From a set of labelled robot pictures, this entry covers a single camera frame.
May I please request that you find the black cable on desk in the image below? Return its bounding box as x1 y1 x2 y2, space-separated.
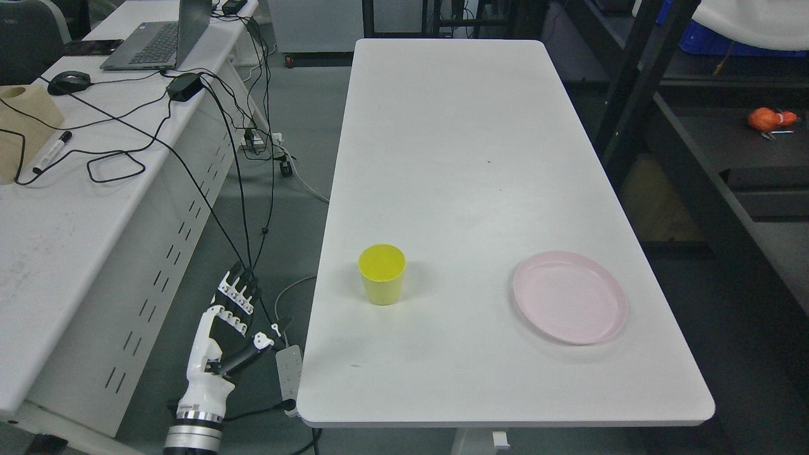
0 76 184 186

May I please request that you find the yellow plastic cup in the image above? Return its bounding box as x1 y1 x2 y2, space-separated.
358 244 407 306

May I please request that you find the white power strip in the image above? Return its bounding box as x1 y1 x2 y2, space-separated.
275 344 303 418

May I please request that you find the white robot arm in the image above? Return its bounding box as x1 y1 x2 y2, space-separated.
162 413 223 454

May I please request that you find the black white marker pen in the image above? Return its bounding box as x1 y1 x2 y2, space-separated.
32 131 73 175

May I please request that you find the pink plastic plate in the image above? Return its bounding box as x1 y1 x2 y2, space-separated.
512 251 629 346

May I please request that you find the white side desk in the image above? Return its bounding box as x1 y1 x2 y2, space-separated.
1 18 263 454

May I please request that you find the black power adapter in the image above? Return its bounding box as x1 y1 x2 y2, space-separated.
166 73 204 102

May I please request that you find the black computer mouse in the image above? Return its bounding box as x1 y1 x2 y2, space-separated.
47 70 93 96

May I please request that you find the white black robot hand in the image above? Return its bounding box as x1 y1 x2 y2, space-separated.
174 262 285 423

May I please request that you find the dark metal shelf rack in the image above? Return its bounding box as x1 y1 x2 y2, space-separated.
564 1 807 333

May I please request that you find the grey laptop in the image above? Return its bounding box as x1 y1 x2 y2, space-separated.
99 1 213 71

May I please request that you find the orange toy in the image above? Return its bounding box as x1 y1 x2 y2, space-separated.
746 107 798 133

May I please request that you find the wooden block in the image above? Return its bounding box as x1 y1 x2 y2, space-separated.
1 85 64 185

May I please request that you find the white table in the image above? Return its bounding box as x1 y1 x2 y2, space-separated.
297 39 715 438

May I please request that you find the black smartphone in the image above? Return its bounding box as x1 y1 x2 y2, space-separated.
63 39 124 56

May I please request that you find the grey office chair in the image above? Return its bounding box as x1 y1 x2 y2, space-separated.
1 1 71 86

